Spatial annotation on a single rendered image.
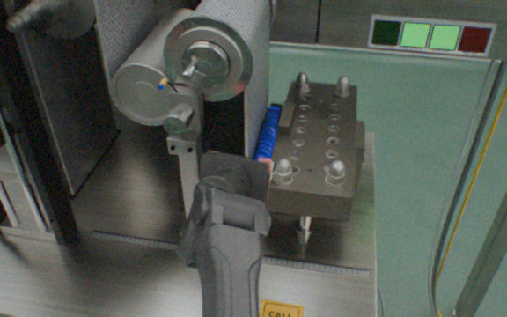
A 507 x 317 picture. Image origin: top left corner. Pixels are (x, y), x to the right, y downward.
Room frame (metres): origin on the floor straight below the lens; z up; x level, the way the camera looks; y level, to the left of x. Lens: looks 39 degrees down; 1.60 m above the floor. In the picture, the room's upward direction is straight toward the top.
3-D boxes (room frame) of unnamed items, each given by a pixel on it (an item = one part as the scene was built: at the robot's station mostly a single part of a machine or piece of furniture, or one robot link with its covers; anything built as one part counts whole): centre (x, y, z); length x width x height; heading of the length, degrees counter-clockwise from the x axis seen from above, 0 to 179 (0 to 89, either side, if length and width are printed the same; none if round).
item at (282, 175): (0.67, -0.05, 1.05); 0.04 x 0.04 x 0.04
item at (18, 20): (0.66, 0.33, 1.33); 0.06 x 0.03 x 0.03; 170
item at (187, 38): (0.82, 0.05, 1.25); 0.26 x 0.12 x 0.12; 170
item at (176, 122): (0.63, 0.12, 1.18); 0.04 x 0.02 x 0.04; 80
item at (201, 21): (0.70, 0.07, 1.25); 0.15 x 0.01 x 0.15; 80
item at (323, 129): (0.82, -0.13, 1.00); 0.40 x 0.16 x 0.06; 170
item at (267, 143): (0.80, -0.03, 1.03); 0.21 x 0.04 x 0.03; 170
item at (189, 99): (0.66, 0.12, 1.05); 0.06 x 0.05 x 0.31; 170
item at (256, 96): (0.80, -0.01, 1.11); 0.23 x 0.01 x 0.18; 170
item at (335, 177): (0.66, -0.15, 1.05); 0.04 x 0.04 x 0.04
